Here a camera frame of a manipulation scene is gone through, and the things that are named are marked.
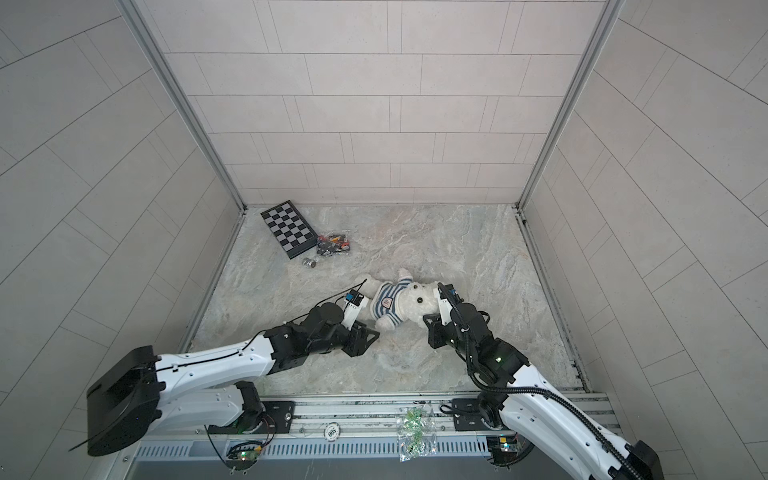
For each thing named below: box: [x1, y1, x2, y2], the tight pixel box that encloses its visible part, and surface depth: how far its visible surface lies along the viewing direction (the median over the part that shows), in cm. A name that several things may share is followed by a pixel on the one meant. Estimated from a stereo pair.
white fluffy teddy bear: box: [353, 268, 441, 332], surface depth 80 cm
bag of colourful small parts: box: [316, 234, 351, 257], surface depth 104 cm
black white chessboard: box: [260, 200, 318, 260], surface depth 107 cm
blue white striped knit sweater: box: [370, 276, 414, 326], surface depth 84 cm
